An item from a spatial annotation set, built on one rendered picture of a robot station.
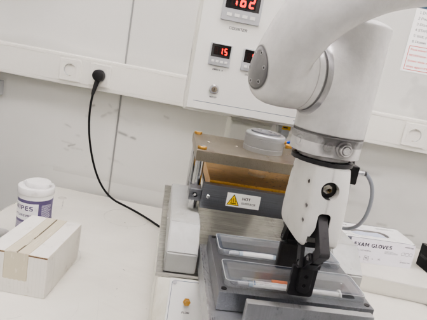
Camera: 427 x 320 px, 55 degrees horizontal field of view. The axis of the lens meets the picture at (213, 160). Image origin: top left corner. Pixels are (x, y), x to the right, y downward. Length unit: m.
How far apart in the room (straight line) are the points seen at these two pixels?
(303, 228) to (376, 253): 0.79
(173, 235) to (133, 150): 0.80
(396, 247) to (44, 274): 0.92
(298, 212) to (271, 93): 0.15
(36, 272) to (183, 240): 0.34
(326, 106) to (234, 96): 0.47
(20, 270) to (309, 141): 0.63
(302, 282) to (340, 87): 0.24
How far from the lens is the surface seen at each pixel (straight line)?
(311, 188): 0.48
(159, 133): 1.40
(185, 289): 0.67
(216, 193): 0.71
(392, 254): 1.29
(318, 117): 0.47
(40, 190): 1.08
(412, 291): 1.24
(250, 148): 0.78
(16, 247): 0.91
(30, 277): 0.90
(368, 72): 0.48
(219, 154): 0.71
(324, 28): 0.39
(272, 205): 0.74
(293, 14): 0.41
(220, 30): 0.91
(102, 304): 0.90
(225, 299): 0.52
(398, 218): 1.50
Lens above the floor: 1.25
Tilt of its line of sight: 13 degrees down
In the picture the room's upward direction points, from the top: 11 degrees clockwise
